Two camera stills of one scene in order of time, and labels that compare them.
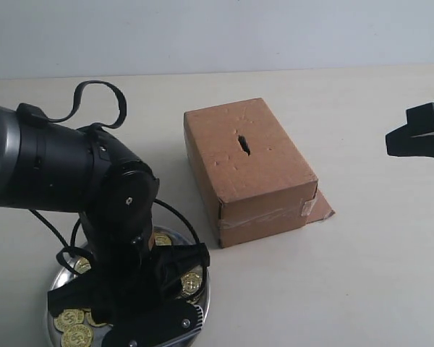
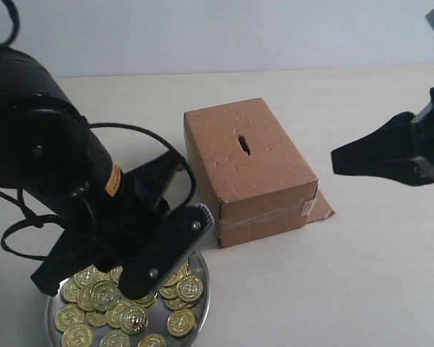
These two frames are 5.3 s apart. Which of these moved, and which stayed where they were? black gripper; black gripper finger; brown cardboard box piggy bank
Moved: black gripper; black gripper finger
Stayed: brown cardboard box piggy bank
